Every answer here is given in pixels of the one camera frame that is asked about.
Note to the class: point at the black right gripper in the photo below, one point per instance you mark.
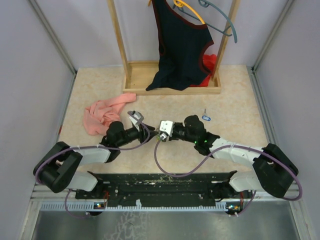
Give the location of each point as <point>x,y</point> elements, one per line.
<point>173,137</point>

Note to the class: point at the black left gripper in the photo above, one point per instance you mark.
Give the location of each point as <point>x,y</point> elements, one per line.
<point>145,132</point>

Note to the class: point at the large keyring with small rings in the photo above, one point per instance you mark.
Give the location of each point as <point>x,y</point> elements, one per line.
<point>158,136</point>

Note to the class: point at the blue tagged key bunch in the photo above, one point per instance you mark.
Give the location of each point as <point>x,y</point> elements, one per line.
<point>205,116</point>

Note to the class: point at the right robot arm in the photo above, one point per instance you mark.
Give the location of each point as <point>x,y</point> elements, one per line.
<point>270,168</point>

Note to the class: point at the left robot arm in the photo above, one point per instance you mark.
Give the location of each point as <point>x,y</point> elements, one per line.
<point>58,168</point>

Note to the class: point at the pink cloth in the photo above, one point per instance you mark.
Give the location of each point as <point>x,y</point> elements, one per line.
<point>100,114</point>

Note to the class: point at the wooden clothes rack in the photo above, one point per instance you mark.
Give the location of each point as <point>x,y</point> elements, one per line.
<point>138,75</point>

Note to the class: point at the red cloth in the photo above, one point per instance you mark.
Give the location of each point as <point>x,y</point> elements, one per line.
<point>209,62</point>

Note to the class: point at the dark navy tank top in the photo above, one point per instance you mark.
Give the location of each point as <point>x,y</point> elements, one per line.
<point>182,45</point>

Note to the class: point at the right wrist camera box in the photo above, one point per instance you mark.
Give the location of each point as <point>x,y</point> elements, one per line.
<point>165,130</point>

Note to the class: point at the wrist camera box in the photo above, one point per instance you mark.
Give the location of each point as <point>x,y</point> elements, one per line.
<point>165,130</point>
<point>135,117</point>

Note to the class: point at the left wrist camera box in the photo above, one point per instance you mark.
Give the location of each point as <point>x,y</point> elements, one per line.
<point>135,117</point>

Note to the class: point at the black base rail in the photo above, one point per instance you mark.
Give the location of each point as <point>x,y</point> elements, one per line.
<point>160,190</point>

